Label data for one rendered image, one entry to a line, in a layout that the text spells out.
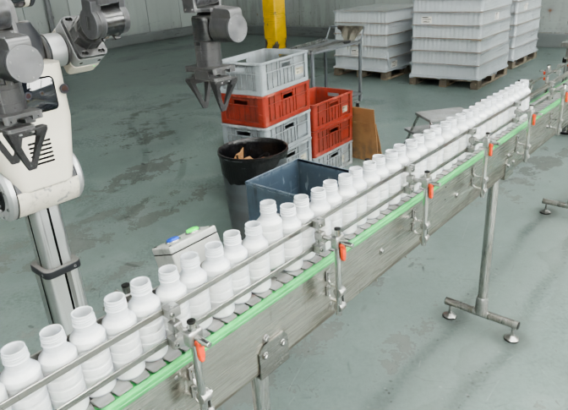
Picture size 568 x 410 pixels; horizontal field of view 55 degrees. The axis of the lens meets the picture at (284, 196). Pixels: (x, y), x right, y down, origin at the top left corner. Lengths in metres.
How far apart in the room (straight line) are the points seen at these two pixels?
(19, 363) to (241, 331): 0.46
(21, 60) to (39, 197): 0.68
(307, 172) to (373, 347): 0.94
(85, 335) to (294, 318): 0.54
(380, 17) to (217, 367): 7.62
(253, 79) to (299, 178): 1.56
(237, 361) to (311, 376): 1.33
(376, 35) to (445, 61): 1.20
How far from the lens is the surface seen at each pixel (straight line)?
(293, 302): 1.32
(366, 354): 2.66
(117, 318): 1.02
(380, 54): 8.57
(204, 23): 1.22
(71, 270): 1.69
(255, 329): 1.25
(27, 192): 1.53
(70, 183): 1.58
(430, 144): 1.83
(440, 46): 8.01
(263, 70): 3.69
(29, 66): 0.93
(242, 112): 3.86
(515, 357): 2.77
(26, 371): 0.98
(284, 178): 2.21
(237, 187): 3.36
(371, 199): 1.56
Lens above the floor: 1.69
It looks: 23 degrees down
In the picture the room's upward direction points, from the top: 4 degrees counter-clockwise
